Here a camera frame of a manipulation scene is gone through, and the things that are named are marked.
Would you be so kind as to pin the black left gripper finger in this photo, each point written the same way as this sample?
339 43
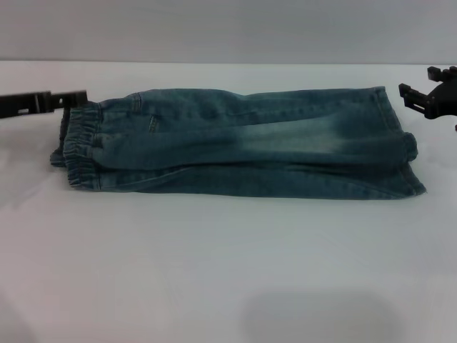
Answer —
39 103

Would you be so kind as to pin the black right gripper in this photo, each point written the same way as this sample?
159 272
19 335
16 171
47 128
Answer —
444 100

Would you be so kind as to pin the blue denim shorts cartoon patch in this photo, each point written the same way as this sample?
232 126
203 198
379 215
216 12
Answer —
250 143

